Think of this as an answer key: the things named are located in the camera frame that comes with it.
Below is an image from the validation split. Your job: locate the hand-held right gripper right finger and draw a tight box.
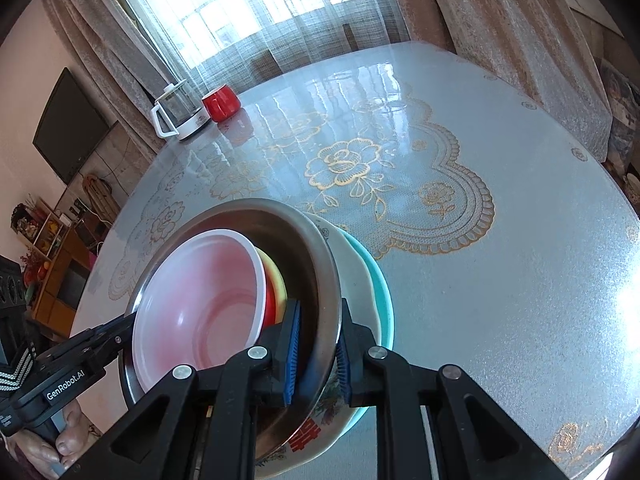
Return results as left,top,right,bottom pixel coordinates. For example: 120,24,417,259
336,297,576,480

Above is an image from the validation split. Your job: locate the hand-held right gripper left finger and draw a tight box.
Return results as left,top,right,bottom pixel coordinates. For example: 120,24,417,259
60,299,302,480

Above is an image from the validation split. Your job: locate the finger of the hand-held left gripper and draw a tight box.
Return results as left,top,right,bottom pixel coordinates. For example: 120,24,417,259
92,335,133,368
75,312,137,348

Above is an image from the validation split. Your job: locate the yellow plastic bowl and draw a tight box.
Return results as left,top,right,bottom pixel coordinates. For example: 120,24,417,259
252,246,288,328

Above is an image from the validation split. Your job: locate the teal plastic plate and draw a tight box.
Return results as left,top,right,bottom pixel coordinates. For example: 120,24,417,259
340,230,396,436

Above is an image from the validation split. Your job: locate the red plastic bowl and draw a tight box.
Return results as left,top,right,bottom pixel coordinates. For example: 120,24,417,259
131,229,278,395

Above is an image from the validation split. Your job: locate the large white dragon-print plate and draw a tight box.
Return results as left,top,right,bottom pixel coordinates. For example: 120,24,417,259
252,212,378,478

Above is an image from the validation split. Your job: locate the stainless steel bowl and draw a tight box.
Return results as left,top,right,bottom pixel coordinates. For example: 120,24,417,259
119,198,343,463

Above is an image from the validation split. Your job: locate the person's left hand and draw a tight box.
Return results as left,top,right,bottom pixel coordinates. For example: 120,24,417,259
22,399,101,479

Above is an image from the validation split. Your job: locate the wooden cabinet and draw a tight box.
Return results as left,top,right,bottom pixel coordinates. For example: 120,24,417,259
30,225,101,326

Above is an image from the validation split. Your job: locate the wooden display shelf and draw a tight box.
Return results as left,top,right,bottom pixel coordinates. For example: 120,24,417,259
10,197,68,266

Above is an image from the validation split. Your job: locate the rattan chair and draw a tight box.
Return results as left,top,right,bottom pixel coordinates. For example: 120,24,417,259
81,174,121,223

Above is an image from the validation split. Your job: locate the black flat television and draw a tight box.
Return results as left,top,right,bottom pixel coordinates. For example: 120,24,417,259
32,66,112,184

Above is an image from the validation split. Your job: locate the white electric glass kettle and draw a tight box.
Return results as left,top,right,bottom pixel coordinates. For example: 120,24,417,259
151,79,211,141

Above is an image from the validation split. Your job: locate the red mug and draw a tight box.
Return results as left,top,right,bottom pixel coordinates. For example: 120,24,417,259
202,85,242,124

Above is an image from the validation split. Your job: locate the beige curtain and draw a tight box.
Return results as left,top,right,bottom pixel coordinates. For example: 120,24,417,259
40,0,201,161
415,0,613,161

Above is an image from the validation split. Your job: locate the sheer white curtain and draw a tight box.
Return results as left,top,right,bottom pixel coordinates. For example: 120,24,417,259
107,0,436,101

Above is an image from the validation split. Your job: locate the patterned cushion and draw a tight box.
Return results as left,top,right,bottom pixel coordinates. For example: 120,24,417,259
595,55,640,171

